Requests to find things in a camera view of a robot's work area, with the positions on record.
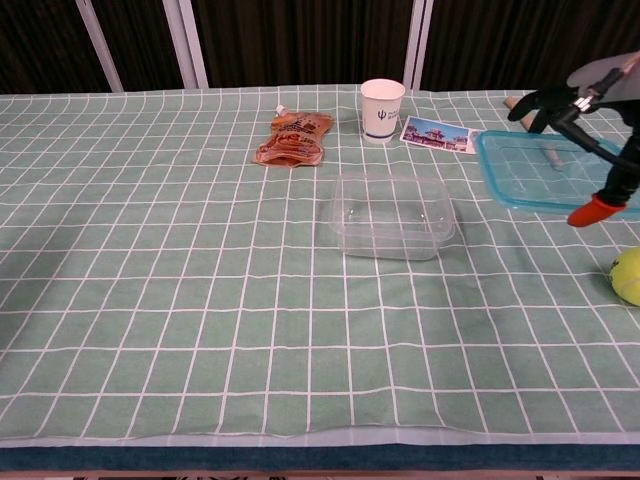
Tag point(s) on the blue plastic lid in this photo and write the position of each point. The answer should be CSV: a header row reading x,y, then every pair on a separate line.
x,y
525,165

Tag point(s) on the clear plastic container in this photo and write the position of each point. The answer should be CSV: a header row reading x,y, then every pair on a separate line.
x,y
390,220

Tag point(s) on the wooden rolling pin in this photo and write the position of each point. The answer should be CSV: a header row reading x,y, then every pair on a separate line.
x,y
526,125

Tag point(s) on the black pleated curtain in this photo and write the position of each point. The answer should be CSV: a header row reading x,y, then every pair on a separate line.
x,y
300,40

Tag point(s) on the yellow tennis ball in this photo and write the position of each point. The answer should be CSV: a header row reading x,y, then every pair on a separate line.
x,y
627,277

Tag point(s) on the white paper cup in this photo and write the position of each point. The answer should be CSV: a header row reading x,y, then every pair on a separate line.
x,y
382,115

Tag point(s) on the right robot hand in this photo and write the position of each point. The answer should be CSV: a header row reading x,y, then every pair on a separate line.
x,y
597,210

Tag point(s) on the white frame post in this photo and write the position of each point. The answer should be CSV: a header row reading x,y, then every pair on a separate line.
x,y
417,45
100,50
186,50

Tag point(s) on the orange sauce pouch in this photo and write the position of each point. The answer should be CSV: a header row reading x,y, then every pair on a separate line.
x,y
295,140

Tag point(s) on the photo postcard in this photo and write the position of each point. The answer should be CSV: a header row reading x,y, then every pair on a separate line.
x,y
435,135

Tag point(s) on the green checked tablecloth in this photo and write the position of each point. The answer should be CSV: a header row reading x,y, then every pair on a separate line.
x,y
150,250

